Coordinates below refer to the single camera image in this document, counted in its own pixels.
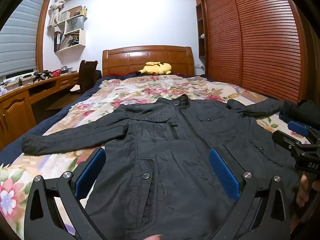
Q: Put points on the black jacket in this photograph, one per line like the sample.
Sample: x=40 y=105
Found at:
x=175 y=167

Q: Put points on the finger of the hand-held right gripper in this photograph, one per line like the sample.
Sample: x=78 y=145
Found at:
x=287 y=140
x=297 y=128

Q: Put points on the grey paper bag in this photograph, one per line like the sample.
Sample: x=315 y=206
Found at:
x=75 y=24

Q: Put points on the red basket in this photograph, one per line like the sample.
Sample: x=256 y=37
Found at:
x=56 y=73

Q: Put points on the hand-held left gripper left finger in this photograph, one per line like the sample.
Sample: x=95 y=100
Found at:
x=91 y=172

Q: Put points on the navy folded garment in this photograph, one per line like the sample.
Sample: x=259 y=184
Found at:
x=283 y=117

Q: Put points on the wooden window frame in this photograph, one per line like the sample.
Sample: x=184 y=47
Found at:
x=42 y=35

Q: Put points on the white wall socket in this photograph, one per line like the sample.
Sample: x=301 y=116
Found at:
x=198 y=66

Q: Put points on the small white ornament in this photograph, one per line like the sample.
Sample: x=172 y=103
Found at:
x=202 y=36

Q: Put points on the wooden louvered wardrobe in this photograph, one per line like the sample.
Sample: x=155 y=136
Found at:
x=250 y=42

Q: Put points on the wooden bed headboard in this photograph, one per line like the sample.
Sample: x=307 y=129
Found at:
x=150 y=55

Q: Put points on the black folded garment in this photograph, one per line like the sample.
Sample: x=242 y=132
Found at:
x=302 y=110

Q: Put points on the wooden desk with cabinets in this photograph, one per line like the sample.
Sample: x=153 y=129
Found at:
x=15 y=110

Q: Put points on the floral blanket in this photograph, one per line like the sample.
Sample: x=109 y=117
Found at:
x=150 y=90

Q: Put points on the lilac plastic bag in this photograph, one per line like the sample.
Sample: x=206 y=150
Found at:
x=2 y=90

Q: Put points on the dark brown chair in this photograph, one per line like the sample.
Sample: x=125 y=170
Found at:
x=86 y=75

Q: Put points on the stack of books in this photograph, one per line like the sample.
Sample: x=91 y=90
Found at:
x=70 y=41

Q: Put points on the yellow plush toy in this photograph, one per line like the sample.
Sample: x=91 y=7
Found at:
x=156 y=68

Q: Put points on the person's right hand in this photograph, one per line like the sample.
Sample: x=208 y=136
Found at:
x=303 y=190

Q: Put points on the black stand device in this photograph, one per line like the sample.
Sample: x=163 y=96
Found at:
x=41 y=75

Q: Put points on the brown box with items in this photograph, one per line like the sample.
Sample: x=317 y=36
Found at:
x=77 y=10

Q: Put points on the black binder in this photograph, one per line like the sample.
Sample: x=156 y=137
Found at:
x=57 y=41

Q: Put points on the beige tied curtain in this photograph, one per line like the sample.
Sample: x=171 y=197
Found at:
x=56 y=7

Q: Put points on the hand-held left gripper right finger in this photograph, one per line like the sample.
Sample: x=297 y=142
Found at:
x=223 y=175

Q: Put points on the white wall shelf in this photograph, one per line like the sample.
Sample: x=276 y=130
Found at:
x=82 y=40

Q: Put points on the grey metal bowl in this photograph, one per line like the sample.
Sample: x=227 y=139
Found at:
x=66 y=69

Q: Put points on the grey window blind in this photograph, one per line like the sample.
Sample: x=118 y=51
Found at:
x=20 y=37

